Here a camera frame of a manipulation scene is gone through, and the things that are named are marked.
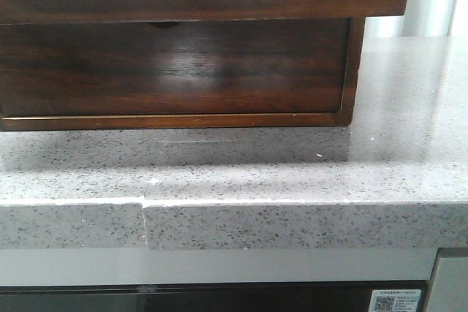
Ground beige cabinet door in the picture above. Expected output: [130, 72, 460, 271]
[426, 248, 467, 312]

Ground black under-counter appliance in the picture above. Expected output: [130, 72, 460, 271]
[1, 281, 427, 311]

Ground white QR code sticker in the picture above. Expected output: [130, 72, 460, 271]
[368, 289, 422, 312]

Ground dark wooden drawer cabinet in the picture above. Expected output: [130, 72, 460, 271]
[0, 15, 366, 132]

